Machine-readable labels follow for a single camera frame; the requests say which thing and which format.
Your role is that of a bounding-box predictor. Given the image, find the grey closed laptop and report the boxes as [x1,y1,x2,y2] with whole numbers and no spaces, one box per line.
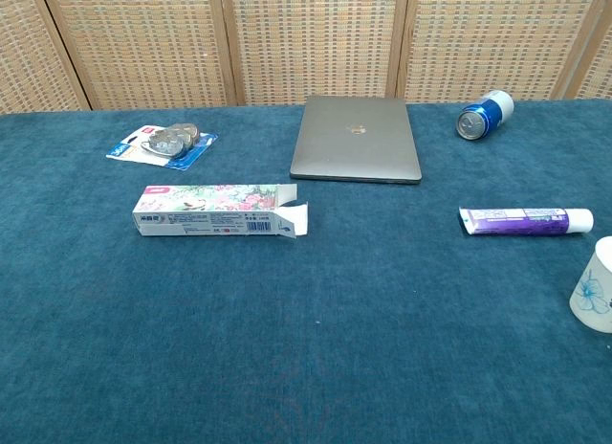
[289,95,423,186]

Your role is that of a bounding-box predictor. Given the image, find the white cup blue flower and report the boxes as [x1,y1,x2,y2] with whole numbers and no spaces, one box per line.
[568,236,612,334]

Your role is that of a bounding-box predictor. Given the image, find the wicker wooden folding screen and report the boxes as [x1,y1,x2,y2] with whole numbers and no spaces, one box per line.
[0,0,612,115]

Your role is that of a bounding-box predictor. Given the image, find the blister pack metal hooks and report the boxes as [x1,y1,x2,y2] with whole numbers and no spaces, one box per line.
[105,122,220,170]

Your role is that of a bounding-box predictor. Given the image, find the floral toothpaste carton box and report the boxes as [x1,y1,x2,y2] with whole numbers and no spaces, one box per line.
[131,183,311,238]

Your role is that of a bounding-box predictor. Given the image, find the blue velvet table cloth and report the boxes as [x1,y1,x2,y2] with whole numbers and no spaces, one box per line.
[0,98,612,444]

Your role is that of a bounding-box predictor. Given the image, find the blue white drink can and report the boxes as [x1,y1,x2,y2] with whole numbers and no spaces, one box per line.
[455,89,515,141]

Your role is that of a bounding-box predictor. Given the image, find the purple white toothpaste tube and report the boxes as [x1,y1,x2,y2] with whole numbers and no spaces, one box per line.
[458,206,595,236]

